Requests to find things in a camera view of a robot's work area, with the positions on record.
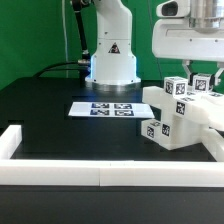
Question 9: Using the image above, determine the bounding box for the white obstacle fence wall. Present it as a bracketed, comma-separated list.
[0, 125, 224, 187]

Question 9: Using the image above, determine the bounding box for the white base tag sheet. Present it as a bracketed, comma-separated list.
[68, 102, 154, 119]

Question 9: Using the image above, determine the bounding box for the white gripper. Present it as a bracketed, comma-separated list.
[152, 19, 224, 86]

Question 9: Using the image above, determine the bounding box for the white chair back part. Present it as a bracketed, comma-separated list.
[142, 86, 224, 150]

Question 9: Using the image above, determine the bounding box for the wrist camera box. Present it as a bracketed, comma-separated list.
[156, 0, 190, 18]

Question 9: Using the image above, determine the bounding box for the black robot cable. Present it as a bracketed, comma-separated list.
[32, 9, 92, 78]

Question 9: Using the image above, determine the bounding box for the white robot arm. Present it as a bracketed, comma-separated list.
[71, 0, 224, 90]

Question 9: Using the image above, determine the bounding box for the small white tagged cube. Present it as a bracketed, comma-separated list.
[192, 73, 212, 93]

